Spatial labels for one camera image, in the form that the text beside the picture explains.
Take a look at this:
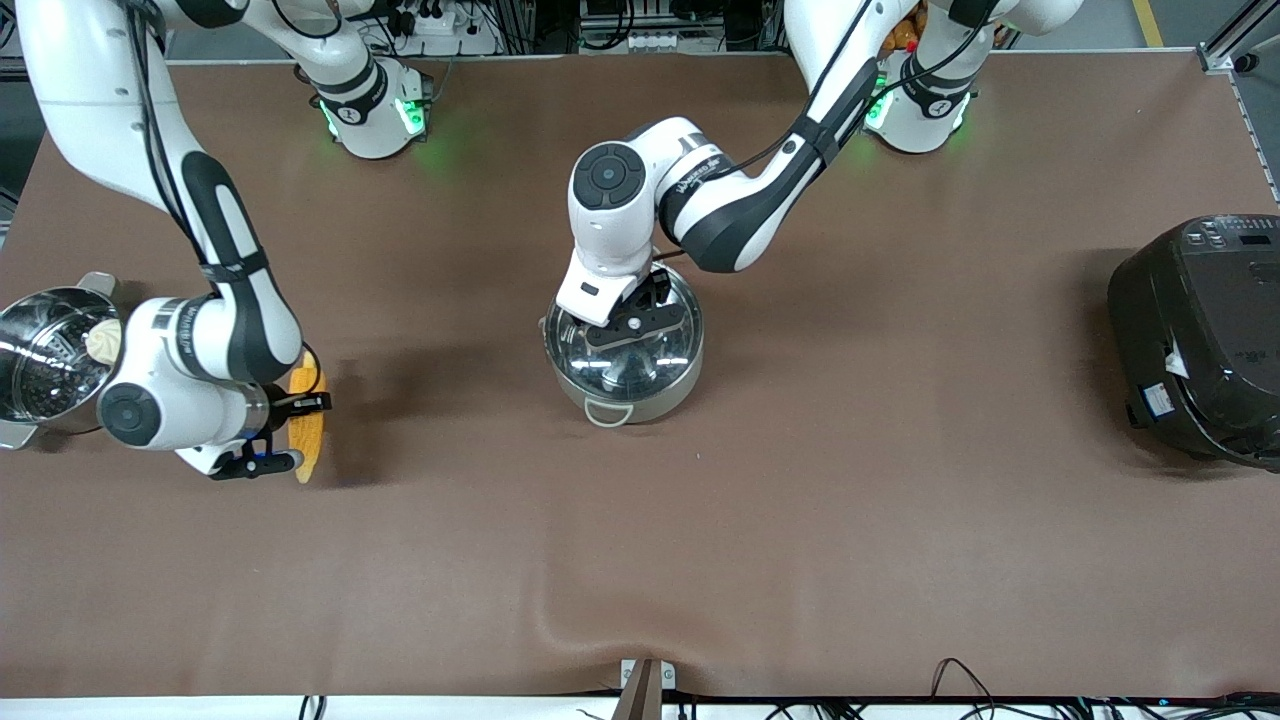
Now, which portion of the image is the yellow plastic corn cob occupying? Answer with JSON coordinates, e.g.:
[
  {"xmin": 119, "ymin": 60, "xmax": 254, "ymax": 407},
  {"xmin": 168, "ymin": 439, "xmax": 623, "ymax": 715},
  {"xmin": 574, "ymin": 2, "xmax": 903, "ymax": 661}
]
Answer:
[{"xmin": 287, "ymin": 365, "xmax": 327, "ymax": 484}]

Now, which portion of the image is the round glass pot lid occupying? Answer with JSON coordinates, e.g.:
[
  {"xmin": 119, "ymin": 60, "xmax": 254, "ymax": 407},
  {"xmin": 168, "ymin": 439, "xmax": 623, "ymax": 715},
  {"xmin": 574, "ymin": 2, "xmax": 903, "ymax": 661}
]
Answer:
[{"xmin": 545, "ymin": 268, "xmax": 703, "ymax": 401}]

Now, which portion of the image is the stainless steel steamer pot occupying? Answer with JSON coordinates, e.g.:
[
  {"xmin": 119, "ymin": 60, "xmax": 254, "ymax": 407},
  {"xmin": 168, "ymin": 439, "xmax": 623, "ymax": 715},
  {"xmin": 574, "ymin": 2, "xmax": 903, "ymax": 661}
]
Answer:
[{"xmin": 0, "ymin": 272, "xmax": 126, "ymax": 451}]

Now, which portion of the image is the perforated metal steamer basket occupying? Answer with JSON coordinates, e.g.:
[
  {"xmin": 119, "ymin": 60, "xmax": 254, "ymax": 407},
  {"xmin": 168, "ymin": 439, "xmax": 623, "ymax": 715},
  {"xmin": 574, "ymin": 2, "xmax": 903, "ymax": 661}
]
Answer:
[{"xmin": 5, "ymin": 310, "xmax": 101, "ymax": 416}]

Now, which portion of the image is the brown table mat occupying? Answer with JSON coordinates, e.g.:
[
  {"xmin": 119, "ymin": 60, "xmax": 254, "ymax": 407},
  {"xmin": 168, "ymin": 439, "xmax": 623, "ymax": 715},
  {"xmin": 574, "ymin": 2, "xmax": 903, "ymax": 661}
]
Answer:
[{"xmin": 0, "ymin": 52, "xmax": 1280, "ymax": 701}]

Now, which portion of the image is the white power strip with plugs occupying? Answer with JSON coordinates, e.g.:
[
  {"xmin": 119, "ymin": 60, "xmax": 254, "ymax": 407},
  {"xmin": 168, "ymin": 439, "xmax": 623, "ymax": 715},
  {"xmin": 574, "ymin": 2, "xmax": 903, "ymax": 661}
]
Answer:
[{"xmin": 395, "ymin": 0, "xmax": 471, "ymax": 36}]

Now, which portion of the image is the pile of orange toys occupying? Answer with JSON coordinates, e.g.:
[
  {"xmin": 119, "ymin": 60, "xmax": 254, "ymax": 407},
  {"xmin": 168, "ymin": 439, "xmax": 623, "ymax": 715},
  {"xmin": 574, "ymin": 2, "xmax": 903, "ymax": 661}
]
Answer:
[{"xmin": 880, "ymin": 10, "xmax": 923, "ymax": 53}]

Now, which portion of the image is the black electric rice cooker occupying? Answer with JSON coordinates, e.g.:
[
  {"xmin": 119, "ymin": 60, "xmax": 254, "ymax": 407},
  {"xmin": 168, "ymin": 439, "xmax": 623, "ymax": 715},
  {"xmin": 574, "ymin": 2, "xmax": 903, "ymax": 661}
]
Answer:
[{"xmin": 1107, "ymin": 214, "xmax": 1280, "ymax": 473}]

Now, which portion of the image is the grey cooking pot with handles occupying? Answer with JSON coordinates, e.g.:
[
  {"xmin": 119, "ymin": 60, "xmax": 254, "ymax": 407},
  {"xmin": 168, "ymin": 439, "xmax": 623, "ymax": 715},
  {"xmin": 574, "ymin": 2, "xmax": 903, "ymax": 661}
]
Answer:
[{"xmin": 541, "ymin": 270, "xmax": 704, "ymax": 428}]

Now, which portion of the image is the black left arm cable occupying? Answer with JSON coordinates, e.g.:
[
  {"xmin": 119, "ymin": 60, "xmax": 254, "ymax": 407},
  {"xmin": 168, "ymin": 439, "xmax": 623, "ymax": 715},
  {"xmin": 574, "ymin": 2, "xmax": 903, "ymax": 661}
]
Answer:
[{"xmin": 650, "ymin": 0, "xmax": 991, "ymax": 266}]

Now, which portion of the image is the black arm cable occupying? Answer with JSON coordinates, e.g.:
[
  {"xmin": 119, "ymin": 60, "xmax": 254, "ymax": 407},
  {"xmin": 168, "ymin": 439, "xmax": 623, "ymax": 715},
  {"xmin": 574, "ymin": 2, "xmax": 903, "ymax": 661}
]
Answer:
[
  {"xmin": 118, "ymin": 0, "xmax": 326, "ymax": 401},
  {"xmin": 650, "ymin": 0, "xmax": 991, "ymax": 266}
]

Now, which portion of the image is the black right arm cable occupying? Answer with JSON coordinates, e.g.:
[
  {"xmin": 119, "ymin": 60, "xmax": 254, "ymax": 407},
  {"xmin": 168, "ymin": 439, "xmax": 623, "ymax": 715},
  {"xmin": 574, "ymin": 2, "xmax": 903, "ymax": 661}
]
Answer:
[{"xmin": 118, "ymin": 0, "xmax": 326, "ymax": 401}]

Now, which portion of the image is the metal table clamp bracket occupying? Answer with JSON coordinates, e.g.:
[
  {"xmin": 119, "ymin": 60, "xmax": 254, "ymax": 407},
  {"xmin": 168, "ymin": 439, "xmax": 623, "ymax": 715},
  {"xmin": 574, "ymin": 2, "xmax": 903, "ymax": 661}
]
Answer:
[{"xmin": 612, "ymin": 658, "xmax": 677, "ymax": 720}]

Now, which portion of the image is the black looped cable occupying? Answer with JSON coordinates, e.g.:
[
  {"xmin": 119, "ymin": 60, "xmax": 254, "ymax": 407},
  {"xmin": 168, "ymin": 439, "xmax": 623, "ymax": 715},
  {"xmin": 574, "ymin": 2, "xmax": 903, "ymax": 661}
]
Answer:
[{"xmin": 930, "ymin": 657, "xmax": 1001, "ymax": 701}]

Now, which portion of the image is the aluminium frame profile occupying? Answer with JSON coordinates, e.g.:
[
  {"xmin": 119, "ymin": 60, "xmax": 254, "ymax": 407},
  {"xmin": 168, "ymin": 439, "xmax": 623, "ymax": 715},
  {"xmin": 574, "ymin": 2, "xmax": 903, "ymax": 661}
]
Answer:
[{"xmin": 1198, "ymin": 0, "xmax": 1280, "ymax": 73}]

